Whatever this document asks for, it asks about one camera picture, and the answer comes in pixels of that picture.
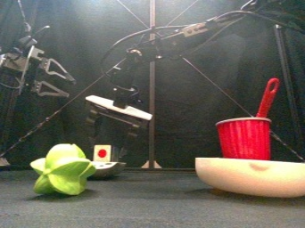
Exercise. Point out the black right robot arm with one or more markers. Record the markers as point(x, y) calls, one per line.
point(187, 37)

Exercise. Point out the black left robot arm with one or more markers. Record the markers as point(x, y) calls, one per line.
point(10, 29)

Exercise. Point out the thin diagonal brace rod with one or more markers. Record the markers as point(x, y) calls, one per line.
point(59, 111)
point(223, 89)

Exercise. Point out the green toy star fruit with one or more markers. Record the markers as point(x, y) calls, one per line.
point(63, 169)

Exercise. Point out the black cloth curtain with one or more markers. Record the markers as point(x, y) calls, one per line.
point(191, 118)

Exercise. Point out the red plastic cup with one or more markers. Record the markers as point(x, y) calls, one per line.
point(244, 139)

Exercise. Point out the white bowl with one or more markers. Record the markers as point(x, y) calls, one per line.
point(255, 178)

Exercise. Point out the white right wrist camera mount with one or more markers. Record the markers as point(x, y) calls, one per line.
point(120, 108)

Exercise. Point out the white post foot bracket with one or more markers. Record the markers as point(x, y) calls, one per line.
point(152, 164)

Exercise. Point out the black vertical frame post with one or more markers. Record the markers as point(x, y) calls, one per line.
point(152, 74)
point(286, 77)

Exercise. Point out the white corner bracket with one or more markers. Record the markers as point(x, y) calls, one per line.
point(5, 162)

